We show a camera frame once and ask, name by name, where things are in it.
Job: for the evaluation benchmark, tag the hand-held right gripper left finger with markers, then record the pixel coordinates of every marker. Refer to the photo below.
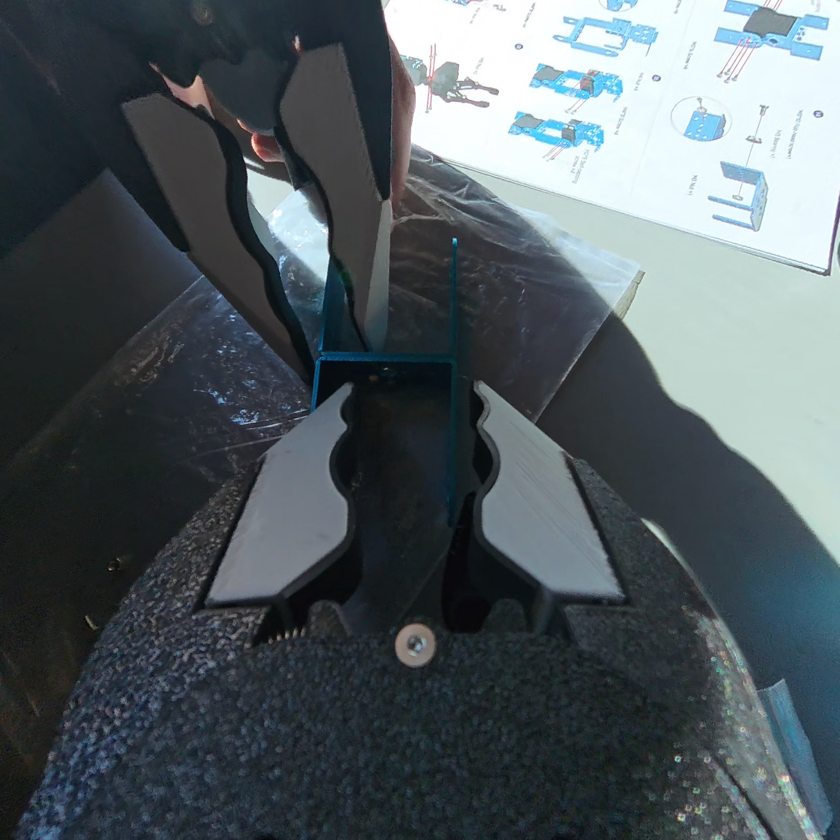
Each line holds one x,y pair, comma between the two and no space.
282,519

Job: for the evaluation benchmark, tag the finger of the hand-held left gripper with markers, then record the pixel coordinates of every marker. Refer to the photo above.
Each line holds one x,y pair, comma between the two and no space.
197,197
348,171

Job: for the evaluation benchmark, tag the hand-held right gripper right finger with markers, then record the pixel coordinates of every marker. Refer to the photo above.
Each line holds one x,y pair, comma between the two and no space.
545,515

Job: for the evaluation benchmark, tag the blue metal bracket assembly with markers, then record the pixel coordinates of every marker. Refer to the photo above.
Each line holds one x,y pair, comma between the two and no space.
394,374

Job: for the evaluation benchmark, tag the person's left hand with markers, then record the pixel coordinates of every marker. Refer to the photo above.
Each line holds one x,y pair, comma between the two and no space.
402,118

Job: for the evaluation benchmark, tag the clear plastic bag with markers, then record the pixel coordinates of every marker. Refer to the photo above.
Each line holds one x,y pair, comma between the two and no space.
525,289

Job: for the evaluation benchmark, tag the printed instruction manual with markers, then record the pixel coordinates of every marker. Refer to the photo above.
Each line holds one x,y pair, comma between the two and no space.
630,105

